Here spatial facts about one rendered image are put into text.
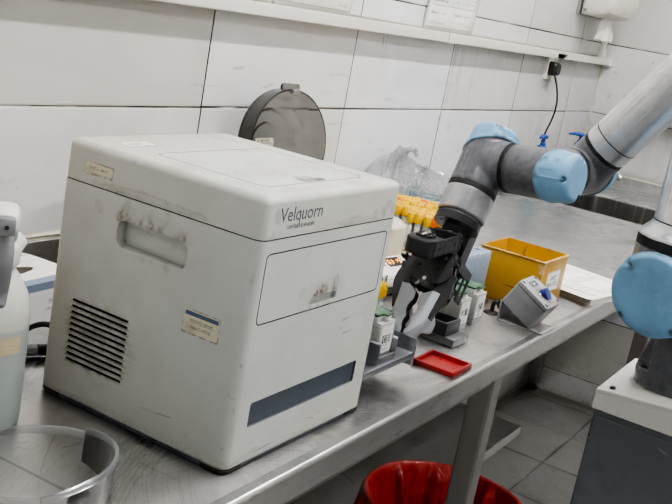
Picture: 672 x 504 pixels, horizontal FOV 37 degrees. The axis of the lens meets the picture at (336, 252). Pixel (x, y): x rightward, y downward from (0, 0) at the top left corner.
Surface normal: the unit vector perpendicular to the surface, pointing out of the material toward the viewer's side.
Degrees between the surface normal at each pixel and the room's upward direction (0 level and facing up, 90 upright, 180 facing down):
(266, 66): 90
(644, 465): 90
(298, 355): 90
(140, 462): 0
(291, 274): 90
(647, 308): 98
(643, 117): 103
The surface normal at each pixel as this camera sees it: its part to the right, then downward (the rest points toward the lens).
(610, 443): -0.52, 0.11
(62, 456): 0.18, -0.95
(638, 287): -0.66, 0.21
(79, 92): 0.84, 0.28
